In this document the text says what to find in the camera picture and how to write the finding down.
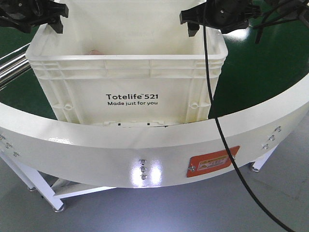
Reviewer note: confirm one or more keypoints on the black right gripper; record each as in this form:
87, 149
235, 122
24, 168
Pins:
224, 15

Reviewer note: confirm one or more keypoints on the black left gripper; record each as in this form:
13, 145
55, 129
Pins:
23, 14

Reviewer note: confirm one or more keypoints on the brown plush ball toy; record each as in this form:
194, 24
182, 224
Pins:
94, 52

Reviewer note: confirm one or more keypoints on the white plastic tote box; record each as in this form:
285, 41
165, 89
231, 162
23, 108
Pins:
151, 74

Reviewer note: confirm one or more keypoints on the metal roller bars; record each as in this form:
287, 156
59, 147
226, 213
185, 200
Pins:
13, 65

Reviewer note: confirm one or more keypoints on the orange warning label plate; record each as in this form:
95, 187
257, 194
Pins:
208, 163

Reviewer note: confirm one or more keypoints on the white curved conveyor frame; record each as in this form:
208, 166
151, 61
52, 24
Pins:
62, 159

